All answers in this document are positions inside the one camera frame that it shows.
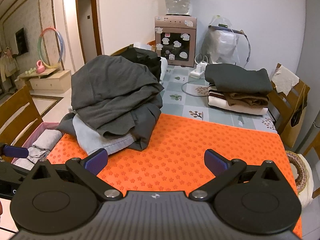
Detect plastic wrapped fan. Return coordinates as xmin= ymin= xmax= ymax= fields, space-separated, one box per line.
xmin=200 ymin=15 xmax=252 ymax=68

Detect colourful hula hoop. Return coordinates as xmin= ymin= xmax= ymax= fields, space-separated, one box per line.
xmin=37 ymin=27 xmax=65 ymax=70

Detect pink storage box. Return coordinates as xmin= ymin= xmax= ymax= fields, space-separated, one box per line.
xmin=11 ymin=122 xmax=58 ymax=164

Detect left wooden chair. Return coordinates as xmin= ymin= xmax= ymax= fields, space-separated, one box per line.
xmin=1 ymin=86 xmax=43 ymax=147

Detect near right wooden chair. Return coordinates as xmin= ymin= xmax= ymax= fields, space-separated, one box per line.
xmin=301 ymin=129 xmax=320 ymax=199

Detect light grey garment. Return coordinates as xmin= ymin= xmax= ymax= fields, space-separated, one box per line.
xmin=73 ymin=114 xmax=135 ymax=155

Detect folded white striped garment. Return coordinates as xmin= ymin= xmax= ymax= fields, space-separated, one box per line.
xmin=208 ymin=84 xmax=268 ymax=115

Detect pink kettlebell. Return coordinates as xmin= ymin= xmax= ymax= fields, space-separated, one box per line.
xmin=36 ymin=60 xmax=46 ymax=74

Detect dark grey fleece sweater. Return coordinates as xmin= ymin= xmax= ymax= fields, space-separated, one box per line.
xmin=71 ymin=55 xmax=163 ymax=135

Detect black garment behind pile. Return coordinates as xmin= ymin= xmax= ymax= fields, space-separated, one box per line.
xmin=119 ymin=47 xmax=162 ymax=82

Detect folded dark green sweater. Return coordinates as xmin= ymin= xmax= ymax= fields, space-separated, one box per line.
xmin=204 ymin=63 xmax=273 ymax=95

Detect folded grey clothes in box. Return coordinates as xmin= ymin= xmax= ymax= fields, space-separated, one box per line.
xmin=14 ymin=129 xmax=62 ymax=170

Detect orange flower pattern mat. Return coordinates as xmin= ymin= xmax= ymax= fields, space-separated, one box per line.
xmin=46 ymin=113 xmax=303 ymax=239

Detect dark grey trousers pile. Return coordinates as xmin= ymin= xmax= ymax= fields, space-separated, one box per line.
xmin=56 ymin=94 xmax=163 ymax=151

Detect folded brown garment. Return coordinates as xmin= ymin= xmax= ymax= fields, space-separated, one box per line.
xmin=223 ymin=92 xmax=269 ymax=108

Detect patterned tablecloth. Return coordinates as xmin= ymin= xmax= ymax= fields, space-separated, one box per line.
xmin=161 ymin=65 xmax=276 ymax=133

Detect light wooden drawer cabinet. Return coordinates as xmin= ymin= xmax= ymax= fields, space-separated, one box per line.
xmin=18 ymin=68 xmax=71 ymax=93

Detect pink water dispenser cabinet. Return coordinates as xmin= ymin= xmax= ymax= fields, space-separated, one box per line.
xmin=155 ymin=15 xmax=197 ymax=67

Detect wall mounted television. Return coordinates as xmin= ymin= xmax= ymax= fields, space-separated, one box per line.
xmin=15 ymin=28 xmax=28 ymax=55

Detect brown paper bag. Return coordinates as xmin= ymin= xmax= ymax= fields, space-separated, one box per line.
xmin=283 ymin=85 xmax=308 ymax=148

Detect white power strip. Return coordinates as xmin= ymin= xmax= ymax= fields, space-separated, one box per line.
xmin=189 ymin=61 xmax=208 ymax=79

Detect grey cable on table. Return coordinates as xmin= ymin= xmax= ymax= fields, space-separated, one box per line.
xmin=181 ymin=76 xmax=210 ymax=98

